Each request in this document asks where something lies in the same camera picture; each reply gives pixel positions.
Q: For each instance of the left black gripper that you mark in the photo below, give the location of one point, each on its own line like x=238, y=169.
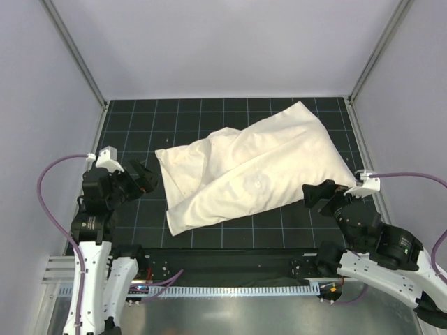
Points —
x=132, y=179

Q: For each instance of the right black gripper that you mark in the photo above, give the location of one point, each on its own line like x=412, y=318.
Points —
x=328, y=195

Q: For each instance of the cream pillowcase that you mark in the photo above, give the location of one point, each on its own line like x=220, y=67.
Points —
x=235, y=173

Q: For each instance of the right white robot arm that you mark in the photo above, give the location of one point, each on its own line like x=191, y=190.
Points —
x=382, y=256

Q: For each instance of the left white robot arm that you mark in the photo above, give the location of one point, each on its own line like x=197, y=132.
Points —
x=103, y=274

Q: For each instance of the black grid mat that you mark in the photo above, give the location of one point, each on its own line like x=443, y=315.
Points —
x=137, y=128

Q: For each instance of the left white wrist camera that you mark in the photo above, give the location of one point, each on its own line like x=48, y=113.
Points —
x=107, y=159

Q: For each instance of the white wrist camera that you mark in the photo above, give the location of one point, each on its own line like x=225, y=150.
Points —
x=366, y=185
x=107, y=159

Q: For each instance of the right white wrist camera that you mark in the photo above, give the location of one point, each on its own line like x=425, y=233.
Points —
x=366, y=185

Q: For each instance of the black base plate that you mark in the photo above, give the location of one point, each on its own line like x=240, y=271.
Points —
x=237, y=268

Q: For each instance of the slotted cable duct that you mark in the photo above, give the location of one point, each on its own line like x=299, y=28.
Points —
x=177, y=292

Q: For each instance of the left aluminium frame post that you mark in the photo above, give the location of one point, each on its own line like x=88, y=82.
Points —
x=73, y=50

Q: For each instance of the aluminium frame post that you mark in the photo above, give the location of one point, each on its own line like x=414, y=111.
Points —
x=73, y=50
x=385, y=38

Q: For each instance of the right aluminium frame post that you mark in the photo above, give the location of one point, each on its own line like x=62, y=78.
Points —
x=385, y=38

